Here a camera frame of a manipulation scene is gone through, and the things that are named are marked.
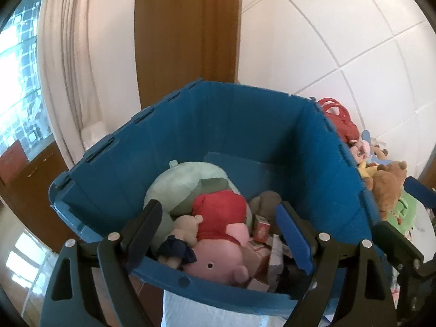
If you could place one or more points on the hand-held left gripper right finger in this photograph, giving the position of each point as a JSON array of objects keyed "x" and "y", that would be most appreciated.
[{"x": 293, "y": 238}]

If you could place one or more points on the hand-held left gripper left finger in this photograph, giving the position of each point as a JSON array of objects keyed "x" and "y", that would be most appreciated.
[{"x": 146, "y": 224}]

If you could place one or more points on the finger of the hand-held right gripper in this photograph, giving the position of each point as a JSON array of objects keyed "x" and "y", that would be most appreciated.
[
  {"x": 398, "y": 245},
  {"x": 420, "y": 192}
]

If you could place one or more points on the blue plastic storage bin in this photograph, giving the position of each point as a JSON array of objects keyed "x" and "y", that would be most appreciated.
[{"x": 221, "y": 126}]

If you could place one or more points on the white desktop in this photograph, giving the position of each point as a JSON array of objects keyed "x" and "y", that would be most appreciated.
[{"x": 204, "y": 316}]

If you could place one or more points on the grey and white box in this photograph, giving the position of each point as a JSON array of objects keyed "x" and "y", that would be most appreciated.
[{"x": 277, "y": 262}]

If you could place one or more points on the small red box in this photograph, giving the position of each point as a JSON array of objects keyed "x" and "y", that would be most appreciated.
[{"x": 261, "y": 230}]

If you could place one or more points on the small beige bear plush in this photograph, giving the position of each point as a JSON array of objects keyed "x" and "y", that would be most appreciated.
[{"x": 185, "y": 226}]

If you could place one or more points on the cardboard boxes in bin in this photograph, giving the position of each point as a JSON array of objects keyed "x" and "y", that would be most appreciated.
[{"x": 257, "y": 259}]

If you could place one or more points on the grey plush toy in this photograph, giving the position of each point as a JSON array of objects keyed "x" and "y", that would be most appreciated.
[{"x": 265, "y": 204}]

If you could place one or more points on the yellow plush toy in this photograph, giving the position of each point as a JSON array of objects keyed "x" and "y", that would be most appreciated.
[{"x": 367, "y": 173}]

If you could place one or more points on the pink-haired plush toy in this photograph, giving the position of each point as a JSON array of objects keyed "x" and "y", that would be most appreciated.
[{"x": 359, "y": 150}]

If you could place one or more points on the blue-eared brown plush toy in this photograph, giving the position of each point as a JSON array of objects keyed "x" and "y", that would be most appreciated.
[{"x": 369, "y": 136}]

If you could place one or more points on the pink pig plush red dress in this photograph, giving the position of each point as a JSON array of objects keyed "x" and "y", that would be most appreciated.
[{"x": 218, "y": 259}]

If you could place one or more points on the red handbag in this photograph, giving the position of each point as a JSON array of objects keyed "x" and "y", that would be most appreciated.
[{"x": 340, "y": 122}]

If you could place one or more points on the wooden cabinet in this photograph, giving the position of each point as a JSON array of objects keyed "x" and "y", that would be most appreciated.
[{"x": 37, "y": 194}]

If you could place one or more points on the white curtain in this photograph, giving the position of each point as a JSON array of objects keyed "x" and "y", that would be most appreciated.
[{"x": 85, "y": 58}]

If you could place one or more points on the window with grid glass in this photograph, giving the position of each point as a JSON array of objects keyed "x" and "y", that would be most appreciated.
[{"x": 20, "y": 75}]

